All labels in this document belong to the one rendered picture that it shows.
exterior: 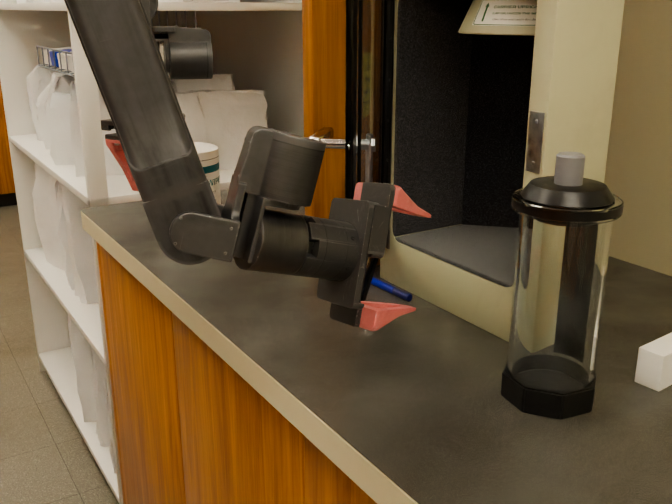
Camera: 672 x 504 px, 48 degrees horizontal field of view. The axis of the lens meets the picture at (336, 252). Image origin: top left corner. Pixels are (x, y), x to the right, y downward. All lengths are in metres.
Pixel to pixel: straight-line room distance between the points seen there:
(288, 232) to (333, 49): 0.52
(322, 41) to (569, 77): 0.39
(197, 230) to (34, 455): 2.05
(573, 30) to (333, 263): 0.39
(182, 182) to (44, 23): 2.29
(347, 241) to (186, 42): 0.48
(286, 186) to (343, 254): 0.09
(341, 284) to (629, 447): 0.32
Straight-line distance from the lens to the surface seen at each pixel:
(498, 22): 0.97
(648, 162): 1.34
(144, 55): 0.63
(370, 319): 0.72
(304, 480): 0.96
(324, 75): 1.13
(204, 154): 1.45
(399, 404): 0.83
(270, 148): 0.65
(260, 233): 0.65
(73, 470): 2.52
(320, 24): 1.12
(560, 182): 0.78
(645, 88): 1.34
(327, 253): 0.68
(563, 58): 0.90
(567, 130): 0.92
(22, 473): 2.56
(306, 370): 0.90
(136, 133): 0.63
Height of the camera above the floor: 1.35
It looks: 18 degrees down
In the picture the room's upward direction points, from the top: straight up
